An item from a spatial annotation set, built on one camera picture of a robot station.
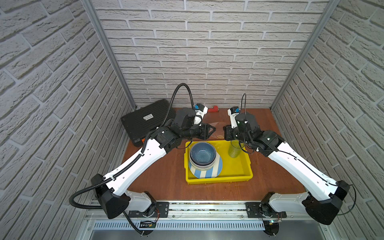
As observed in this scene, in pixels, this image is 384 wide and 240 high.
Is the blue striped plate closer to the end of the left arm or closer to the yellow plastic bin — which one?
the yellow plastic bin

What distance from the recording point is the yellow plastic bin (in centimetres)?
80

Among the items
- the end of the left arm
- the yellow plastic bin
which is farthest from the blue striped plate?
the end of the left arm
